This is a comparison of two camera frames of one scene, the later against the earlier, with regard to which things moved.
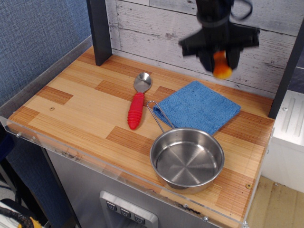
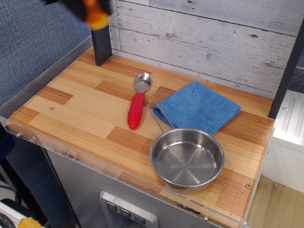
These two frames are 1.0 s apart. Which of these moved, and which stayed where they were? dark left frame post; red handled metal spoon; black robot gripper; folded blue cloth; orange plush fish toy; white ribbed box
Moved: black robot gripper; orange plush fish toy
Stayed: dark left frame post; white ribbed box; folded blue cloth; red handled metal spoon
